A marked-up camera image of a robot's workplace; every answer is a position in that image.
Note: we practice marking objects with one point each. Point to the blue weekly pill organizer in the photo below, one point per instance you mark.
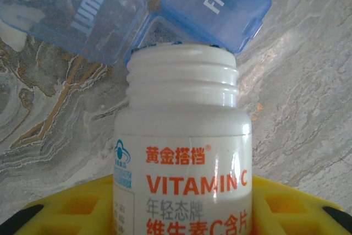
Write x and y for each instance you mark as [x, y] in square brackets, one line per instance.
[220, 12]

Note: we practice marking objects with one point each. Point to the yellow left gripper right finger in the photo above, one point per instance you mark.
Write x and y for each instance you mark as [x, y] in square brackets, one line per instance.
[297, 213]

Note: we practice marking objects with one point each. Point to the white vitamin C bottle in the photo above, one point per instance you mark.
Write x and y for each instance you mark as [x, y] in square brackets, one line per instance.
[181, 141]

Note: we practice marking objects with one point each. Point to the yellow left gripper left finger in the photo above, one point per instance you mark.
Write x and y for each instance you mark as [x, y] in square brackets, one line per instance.
[68, 213]

